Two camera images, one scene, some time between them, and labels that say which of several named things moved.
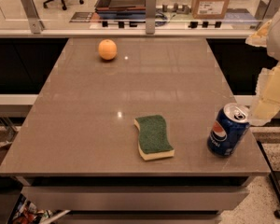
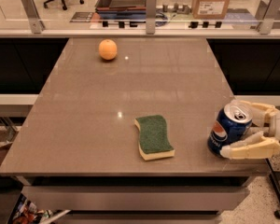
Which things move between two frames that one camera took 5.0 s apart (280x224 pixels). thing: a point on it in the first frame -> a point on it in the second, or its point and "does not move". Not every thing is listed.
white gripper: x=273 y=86 -> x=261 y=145
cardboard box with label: x=211 y=1 does not move
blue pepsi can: x=229 y=129 does not move
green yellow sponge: x=153 y=140 does not move
